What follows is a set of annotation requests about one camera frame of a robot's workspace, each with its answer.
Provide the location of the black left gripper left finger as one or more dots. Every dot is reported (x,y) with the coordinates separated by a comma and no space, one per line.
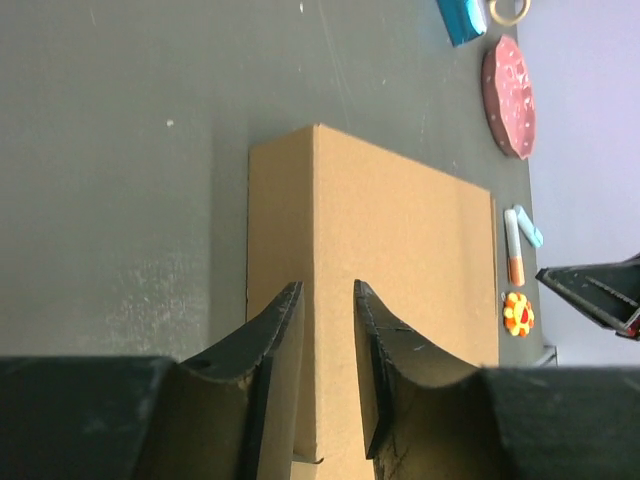
(228,412)

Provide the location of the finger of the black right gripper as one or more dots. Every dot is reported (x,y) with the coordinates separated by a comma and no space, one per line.
(606,293)

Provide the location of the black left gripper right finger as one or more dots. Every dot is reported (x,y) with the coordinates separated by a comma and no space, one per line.
(427,414)

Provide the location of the brown cardboard box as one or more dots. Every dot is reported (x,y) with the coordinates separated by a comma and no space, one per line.
(327,209)

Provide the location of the orange plush flower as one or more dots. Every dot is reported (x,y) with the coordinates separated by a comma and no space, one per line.
(518,314)

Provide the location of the light blue marker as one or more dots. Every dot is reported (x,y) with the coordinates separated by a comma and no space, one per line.
(533,235)

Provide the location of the orange grey marker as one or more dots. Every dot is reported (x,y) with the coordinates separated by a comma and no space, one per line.
(515,260)

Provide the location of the pink dotted plate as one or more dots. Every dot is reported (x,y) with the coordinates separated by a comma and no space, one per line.
(508,99)

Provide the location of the blue toothbrush package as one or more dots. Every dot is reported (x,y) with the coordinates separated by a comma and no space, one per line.
(465,20)

